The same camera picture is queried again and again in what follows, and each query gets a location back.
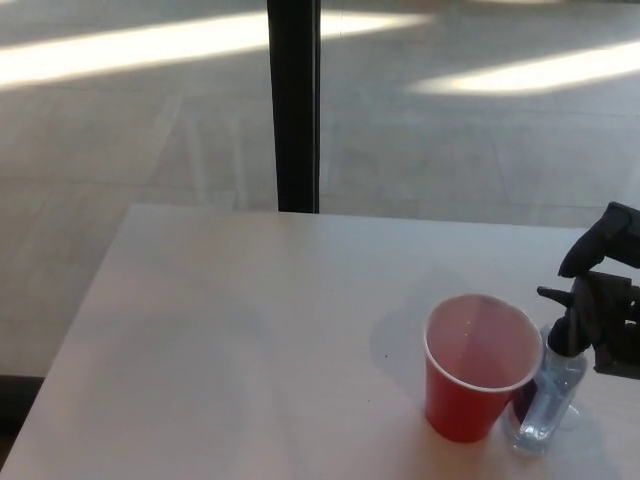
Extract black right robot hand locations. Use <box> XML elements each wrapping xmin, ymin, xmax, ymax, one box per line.
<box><xmin>558</xmin><ymin>201</ymin><xmax>640</xmax><ymax>376</ymax></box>

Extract clear soap pump bottle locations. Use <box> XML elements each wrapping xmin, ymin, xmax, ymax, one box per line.
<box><xmin>503</xmin><ymin>286</ymin><xmax>588</xmax><ymax>445</ymax></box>

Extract red plastic cup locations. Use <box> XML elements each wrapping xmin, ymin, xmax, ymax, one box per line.
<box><xmin>422</xmin><ymin>293</ymin><xmax>545</xmax><ymax>444</ymax></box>

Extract black vertical window post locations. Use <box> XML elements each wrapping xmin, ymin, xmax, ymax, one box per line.
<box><xmin>265</xmin><ymin>0</ymin><xmax>322</xmax><ymax>215</ymax></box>

